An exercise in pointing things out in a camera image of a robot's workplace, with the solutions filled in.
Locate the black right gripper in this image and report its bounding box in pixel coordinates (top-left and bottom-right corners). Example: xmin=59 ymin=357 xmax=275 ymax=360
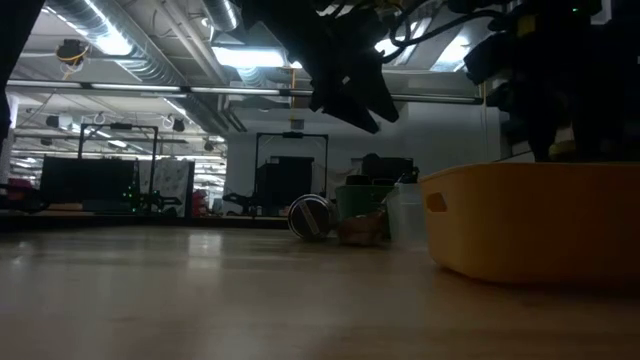
xmin=494 ymin=39 xmax=636 ymax=162

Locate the silver ventilation duct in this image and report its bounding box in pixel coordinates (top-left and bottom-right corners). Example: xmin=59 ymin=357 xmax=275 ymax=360
xmin=29 ymin=0 xmax=189 ymax=86

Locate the small yellow plastic bin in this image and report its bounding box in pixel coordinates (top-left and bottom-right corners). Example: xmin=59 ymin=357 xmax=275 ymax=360
xmin=418 ymin=160 xmax=640 ymax=285

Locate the grey label spice jar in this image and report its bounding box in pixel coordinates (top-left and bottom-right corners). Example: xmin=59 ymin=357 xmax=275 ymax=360
xmin=287 ymin=193 xmax=339 ymax=243

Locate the white patterned sheet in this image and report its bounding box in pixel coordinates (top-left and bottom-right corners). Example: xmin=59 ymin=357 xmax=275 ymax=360
xmin=138 ymin=158 xmax=194 ymax=217

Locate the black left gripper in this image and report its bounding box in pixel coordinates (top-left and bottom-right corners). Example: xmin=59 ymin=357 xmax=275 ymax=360
xmin=294 ymin=9 xmax=400 ymax=135

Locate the black table frame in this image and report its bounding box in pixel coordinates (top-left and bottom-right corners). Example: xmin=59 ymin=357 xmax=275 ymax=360
xmin=0 ymin=209 xmax=291 ymax=231

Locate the yellow black cable reel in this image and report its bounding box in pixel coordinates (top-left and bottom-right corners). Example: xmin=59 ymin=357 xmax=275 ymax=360
xmin=54 ymin=38 xmax=92 ymax=69

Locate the red crate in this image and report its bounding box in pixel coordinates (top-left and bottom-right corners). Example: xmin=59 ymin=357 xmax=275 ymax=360
xmin=5 ymin=177 xmax=37 ymax=202

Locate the long horizontal metal rail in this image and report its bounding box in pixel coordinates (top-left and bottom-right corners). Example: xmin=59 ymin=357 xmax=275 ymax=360
xmin=4 ymin=78 xmax=485 ymax=106

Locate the black gantry frame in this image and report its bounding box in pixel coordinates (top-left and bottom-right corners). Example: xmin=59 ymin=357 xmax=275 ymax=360
xmin=77 ymin=122 xmax=160 ymax=216
xmin=253 ymin=131 xmax=330 ymax=201

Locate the brown spice packet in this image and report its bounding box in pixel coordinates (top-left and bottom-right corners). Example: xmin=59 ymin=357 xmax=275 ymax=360
xmin=337 ymin=209 xmax=389 ymax=247

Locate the clear plastic bin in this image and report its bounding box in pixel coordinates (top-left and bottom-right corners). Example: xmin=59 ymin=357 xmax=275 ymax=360
xmin=384 ymin=182 xmax=431 ymax=246

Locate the black cabinet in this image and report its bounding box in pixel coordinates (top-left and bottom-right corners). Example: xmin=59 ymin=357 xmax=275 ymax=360
xmin=255 ymin=155 xmax=315 ymax=214

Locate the teal plastic bin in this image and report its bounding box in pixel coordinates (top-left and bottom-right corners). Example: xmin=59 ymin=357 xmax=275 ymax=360
xmin=334 ymin=184 xmax=399 ymax=221

